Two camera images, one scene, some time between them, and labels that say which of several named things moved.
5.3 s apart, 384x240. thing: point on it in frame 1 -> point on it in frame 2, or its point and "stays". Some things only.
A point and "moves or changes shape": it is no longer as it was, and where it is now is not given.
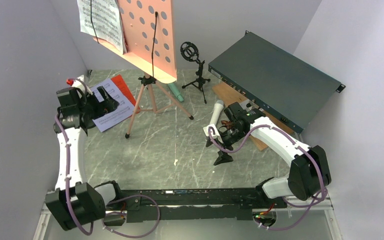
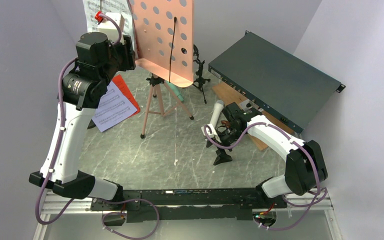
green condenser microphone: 175,91 stays
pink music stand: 149,30 moves or changes shape
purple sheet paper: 123,109 stays
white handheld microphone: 218,108 stays
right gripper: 223,157 stays
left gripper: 109,103 -> 128,53
